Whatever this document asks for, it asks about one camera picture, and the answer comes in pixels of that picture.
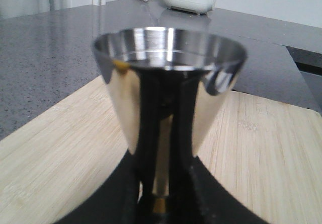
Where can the wooden cutting board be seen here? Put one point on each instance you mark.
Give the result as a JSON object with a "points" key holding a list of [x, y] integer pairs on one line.
{"points": [[267, 154]]}

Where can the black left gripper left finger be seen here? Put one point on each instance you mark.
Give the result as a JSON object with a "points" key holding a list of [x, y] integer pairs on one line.
{"points": [[115, 201]]}

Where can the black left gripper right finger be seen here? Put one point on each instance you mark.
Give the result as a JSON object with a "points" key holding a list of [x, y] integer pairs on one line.
{"points": [[221, 198]]}

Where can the steel double jigger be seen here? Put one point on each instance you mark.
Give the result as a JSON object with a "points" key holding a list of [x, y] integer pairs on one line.
{"points": [[166, 86]]}

